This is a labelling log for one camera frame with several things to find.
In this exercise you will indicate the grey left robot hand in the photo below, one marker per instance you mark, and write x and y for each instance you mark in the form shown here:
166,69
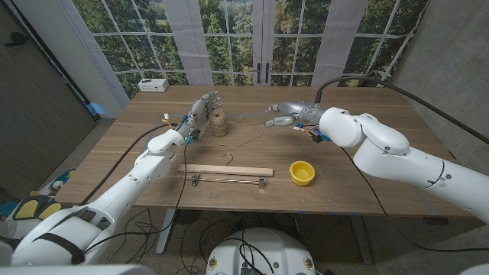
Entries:
198,114

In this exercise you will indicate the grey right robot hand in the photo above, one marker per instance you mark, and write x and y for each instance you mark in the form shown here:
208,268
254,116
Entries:
302,112

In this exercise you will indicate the jute twine spool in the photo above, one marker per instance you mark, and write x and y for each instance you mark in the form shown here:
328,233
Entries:
219,124

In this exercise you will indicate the jute thread strand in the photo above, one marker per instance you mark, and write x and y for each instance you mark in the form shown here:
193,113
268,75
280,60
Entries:
234,146

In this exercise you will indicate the wooden hanger stick with clips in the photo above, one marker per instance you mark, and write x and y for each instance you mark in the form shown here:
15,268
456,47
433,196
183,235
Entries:
229,169

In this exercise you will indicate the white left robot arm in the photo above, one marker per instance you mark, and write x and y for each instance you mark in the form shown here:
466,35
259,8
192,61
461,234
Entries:
126,187

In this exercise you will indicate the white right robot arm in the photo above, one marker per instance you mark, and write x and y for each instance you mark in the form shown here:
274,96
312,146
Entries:
401,160

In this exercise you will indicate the yellow plastic cup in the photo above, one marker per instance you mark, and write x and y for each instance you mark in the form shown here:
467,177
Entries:
302,173

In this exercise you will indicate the white power strip box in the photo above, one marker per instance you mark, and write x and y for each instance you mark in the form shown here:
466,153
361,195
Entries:
153,85

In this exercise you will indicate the printed forest window backdrop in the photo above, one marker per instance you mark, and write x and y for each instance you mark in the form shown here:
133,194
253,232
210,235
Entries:
229,49

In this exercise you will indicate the blue floor object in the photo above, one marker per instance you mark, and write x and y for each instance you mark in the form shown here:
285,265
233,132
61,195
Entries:
95,109

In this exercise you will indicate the white table leg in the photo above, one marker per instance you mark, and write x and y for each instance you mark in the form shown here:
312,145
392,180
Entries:
166,231

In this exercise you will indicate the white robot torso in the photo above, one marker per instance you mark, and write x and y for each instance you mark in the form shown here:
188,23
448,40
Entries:
263,252

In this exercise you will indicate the yellow and black slippers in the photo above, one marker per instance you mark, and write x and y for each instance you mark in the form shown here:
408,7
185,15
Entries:
34,208

